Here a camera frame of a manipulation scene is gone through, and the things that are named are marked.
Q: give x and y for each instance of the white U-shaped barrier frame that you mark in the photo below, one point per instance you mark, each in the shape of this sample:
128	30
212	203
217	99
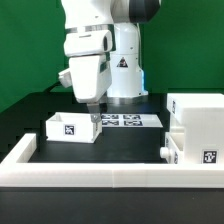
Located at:
17	171

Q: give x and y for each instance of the white front drawer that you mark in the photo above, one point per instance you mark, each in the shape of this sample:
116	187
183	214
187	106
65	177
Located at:
172	152

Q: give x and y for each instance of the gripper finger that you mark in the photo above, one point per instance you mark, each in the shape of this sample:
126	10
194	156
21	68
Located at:
94	111

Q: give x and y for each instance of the white drawer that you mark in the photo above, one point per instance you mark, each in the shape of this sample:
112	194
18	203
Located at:
172	152
72	127

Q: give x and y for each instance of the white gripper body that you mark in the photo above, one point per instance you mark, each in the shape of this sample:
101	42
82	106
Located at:
89	67

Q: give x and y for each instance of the white marker tag sheet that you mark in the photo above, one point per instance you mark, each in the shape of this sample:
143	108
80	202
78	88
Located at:
131	120

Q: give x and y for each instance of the white drawer cabinet box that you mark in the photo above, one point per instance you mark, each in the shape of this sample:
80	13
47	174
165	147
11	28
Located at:
200	117

